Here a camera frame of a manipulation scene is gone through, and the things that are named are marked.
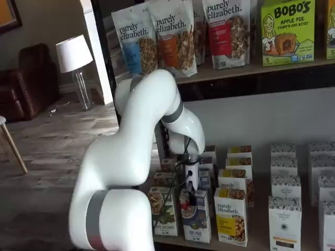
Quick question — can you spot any brown leather armchair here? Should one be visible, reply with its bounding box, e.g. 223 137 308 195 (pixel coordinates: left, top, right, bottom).
0 43 63 123

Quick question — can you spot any orange purely elizabeth granola bag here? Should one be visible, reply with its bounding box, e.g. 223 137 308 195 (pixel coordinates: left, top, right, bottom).
149 6 198 79

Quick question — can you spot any yellow snack box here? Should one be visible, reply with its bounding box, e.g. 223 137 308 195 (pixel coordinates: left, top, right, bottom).
325 0 335 60

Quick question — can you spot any white stool leg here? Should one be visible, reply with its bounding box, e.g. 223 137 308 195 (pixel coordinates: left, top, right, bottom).
0 115 28 175

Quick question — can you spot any yellow purely elizabeth box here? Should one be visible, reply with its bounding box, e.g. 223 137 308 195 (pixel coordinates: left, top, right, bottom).
227 145 253 159
214 187 249 248
217 169 255 208
226 157 253 173

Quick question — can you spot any white-shade glass table lamp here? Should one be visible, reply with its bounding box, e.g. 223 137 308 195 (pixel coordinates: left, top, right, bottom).
55 34 94 111

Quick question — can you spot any red purely elizabeth granola bag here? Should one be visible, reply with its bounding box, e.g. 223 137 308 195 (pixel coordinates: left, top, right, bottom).
202 0 251 70

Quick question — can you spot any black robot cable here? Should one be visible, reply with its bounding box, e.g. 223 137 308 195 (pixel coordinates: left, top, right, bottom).
153 137 195 228

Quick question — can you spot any green and white oatmeal box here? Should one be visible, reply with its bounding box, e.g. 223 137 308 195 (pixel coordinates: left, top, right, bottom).
160 157 179 173
148 186 179 236
153 171 175 188

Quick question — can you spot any white organic pantry box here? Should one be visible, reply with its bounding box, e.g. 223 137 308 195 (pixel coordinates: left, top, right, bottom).
308 154 335 200
317 175 335 207
320 200 335 251
270 156 298 178
271 175 302 200
270 143 297 159
268 196 303 251
308 141 335 158

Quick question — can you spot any black-framed wooden shelf unit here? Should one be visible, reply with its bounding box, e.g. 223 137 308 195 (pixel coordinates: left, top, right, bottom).
90 0 335 251

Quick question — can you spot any dark framed wall picture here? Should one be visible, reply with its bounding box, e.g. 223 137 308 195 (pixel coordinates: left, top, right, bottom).
0 0 23 35

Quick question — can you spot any blue purely elizabeth granola bag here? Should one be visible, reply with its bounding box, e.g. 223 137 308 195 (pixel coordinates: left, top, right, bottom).
110 9 159 79

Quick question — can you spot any green Bobo's apple pie box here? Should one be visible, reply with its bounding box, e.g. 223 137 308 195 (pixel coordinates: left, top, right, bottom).
260 0 316 66

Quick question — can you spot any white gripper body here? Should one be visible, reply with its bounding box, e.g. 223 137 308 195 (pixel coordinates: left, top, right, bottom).
185 161 200 192

